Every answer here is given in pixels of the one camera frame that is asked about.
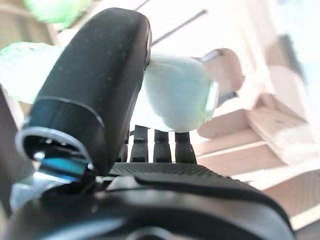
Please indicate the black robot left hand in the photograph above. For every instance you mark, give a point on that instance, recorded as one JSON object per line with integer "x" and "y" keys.
{"x": 87, "y": 87}

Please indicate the green white napa cabbage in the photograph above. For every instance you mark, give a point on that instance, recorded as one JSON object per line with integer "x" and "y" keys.
{"x": 175, "y": 95}
{"x": 55, "y": 10}

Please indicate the wooden slatted cabbage crate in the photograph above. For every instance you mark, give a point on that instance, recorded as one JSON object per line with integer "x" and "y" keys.
{"x": 237, "y": 150}

